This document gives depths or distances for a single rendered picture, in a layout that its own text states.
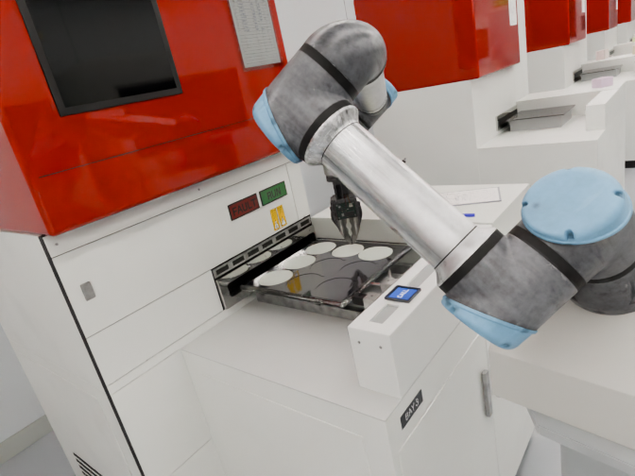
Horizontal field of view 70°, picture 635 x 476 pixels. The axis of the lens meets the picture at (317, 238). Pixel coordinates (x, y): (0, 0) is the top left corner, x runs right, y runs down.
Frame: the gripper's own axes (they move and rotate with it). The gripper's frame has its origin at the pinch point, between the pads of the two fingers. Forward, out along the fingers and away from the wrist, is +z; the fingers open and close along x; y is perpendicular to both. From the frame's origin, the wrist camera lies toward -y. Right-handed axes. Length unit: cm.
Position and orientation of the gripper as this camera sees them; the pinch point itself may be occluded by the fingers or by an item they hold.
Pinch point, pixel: (351, 239)
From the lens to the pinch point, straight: 133.5
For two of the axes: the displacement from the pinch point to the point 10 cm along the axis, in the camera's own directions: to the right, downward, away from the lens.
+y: -0.4, 3.4, -9.4
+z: 2.0, 9.2, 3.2
